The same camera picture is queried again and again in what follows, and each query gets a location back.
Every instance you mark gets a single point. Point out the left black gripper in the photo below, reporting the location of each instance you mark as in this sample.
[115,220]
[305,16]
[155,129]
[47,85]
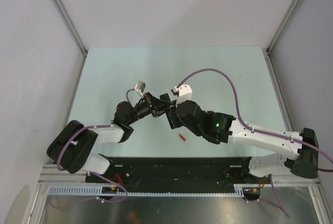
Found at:
[158,106]

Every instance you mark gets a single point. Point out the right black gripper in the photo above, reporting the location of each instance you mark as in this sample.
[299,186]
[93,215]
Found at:
[179,125]

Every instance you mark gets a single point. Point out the black remote control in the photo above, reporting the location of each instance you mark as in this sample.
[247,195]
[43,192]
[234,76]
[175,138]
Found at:
[167,103]

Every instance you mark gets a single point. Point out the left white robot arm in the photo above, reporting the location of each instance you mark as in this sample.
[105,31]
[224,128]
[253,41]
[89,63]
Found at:
[72,149]

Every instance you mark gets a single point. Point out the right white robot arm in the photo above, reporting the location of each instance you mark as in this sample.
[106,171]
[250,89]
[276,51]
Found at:
[293,151]

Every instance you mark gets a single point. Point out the red orange AAA battery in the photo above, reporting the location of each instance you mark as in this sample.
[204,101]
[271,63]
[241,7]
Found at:
[182,137]

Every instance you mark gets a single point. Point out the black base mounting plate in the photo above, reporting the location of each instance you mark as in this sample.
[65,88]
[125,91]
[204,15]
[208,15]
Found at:
[190,174]

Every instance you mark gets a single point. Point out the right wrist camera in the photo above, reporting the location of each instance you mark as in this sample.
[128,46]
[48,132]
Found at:
[183,93]

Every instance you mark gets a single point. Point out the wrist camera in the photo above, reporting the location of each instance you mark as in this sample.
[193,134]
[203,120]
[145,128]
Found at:
[139,88]
[183,93]

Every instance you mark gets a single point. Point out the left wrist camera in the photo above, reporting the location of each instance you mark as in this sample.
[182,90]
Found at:
[139,88]

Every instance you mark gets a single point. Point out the right aluminium frame post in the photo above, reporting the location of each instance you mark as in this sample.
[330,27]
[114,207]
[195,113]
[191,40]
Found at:
[287,18]

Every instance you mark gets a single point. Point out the aluminium frame post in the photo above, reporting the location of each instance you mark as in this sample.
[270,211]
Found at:
[287,18]
[59,5]

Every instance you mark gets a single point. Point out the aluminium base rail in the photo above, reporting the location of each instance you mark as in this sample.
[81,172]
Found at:
[50,175]

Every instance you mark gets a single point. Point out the white slotted cable duct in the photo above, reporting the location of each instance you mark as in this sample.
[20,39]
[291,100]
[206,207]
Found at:
[235,191]

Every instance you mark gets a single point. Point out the left aluminium frame post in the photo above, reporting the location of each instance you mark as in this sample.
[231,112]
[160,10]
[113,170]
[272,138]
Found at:
[59,5]

